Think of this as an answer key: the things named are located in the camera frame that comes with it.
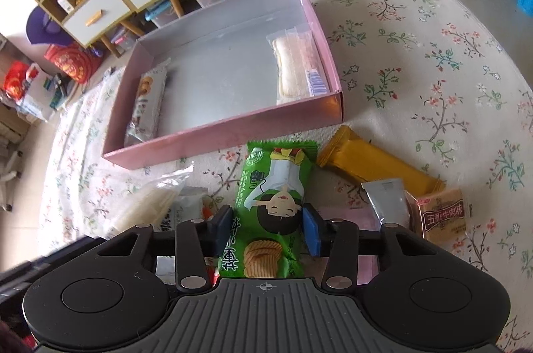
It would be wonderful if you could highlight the clear rice cracker packet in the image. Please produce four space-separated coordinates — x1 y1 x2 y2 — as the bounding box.
104 163 196 239

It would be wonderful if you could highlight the long gold snack packet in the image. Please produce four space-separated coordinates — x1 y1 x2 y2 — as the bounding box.
316 125 446 197

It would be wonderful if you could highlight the green snack packet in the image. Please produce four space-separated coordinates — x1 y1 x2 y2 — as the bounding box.
219 140 319 279

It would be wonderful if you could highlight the pink cardboard box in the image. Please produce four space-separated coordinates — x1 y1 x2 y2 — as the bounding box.
102 0 345 170

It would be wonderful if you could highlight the white chair base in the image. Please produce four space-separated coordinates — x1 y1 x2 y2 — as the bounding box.
0 147 23 212

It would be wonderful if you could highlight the small clear storage bin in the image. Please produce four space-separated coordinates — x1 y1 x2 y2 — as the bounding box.
110 24 140 51

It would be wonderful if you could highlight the floral blanket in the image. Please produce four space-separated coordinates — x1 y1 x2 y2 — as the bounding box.
39 0 533 353

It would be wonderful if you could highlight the clear white bread packet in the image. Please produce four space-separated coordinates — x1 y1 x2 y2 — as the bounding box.
266 26 331 106

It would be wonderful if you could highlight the purple hat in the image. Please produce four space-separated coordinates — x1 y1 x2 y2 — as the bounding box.
26 5 76 45

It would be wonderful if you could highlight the brown checkered snack packet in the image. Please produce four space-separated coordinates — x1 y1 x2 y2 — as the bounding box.
406 187 469 243

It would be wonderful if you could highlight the blue-lid storage bin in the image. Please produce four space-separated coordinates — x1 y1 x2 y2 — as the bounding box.
145 0 182 29

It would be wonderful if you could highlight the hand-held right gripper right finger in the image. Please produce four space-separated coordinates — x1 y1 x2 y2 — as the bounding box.
302 203 438 291

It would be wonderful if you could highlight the red and white bag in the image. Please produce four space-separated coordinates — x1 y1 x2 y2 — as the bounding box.
2 60 40 99

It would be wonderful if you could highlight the white black-print snack packet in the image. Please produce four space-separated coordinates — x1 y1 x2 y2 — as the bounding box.
156 186 209 233

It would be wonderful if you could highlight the red round gift bag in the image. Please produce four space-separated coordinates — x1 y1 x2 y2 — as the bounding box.
44 42 103 81

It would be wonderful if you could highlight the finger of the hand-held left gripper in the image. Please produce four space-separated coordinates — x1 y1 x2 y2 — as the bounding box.
0 237 101 295

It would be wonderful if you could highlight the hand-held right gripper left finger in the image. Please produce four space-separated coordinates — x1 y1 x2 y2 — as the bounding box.
95 206 233 294

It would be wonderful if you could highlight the pink snack packet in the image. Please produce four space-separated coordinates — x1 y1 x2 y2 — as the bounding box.
318 206 381 285

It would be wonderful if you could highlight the grey cookie packet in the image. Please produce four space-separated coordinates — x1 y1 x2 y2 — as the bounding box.
124 59 171 147

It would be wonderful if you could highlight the silver snack packet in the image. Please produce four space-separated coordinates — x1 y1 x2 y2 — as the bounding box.
360 178 411 233

